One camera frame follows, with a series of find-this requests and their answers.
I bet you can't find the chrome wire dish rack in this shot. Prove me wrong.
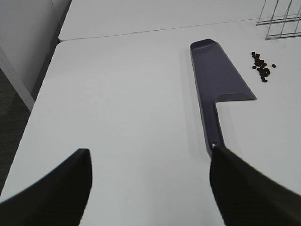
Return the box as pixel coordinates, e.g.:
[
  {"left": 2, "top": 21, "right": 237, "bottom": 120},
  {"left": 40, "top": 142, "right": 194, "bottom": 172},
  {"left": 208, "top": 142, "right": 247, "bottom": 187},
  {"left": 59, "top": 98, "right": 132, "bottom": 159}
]
[{"left": 256, "top": 0, "right": 301, "bottom": 41}]

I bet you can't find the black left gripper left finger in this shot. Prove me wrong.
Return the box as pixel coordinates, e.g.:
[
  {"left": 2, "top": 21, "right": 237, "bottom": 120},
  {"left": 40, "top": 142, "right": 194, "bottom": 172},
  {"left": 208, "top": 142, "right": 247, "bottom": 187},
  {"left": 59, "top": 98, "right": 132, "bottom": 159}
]
[{"left": 0, "top": 149, "right": 92, "bottom": 226}]

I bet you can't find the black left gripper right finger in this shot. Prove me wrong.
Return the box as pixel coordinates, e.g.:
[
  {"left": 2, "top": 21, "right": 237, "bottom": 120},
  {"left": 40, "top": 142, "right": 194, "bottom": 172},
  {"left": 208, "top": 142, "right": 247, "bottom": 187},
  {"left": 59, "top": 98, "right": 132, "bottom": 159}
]
[{"left": 210, "top": 146, "right": 301, "bottom": 226}]

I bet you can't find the white adjacent table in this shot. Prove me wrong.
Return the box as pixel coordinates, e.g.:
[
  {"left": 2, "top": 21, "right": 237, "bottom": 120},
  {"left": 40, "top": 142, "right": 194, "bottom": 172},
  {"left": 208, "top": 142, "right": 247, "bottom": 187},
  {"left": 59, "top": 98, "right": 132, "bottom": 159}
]
[{"left": 59, "top": 0, "right": 263, "bottom": 41}]

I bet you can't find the purple plastic dustpan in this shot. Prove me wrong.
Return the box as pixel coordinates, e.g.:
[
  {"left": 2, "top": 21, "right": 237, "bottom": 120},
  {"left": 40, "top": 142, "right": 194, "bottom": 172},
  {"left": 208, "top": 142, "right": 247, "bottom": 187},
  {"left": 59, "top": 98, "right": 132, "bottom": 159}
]
[{"left": 190, "top": 39, "right": 256, "bottom": 155}]

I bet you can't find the pile of coffee beans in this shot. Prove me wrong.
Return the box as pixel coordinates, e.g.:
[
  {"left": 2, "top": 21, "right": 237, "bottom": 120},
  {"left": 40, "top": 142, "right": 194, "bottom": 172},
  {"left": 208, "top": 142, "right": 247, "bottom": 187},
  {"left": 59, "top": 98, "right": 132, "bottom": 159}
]
[{"left": 251, "top": 51, "right": 271, "bottom": 83}]

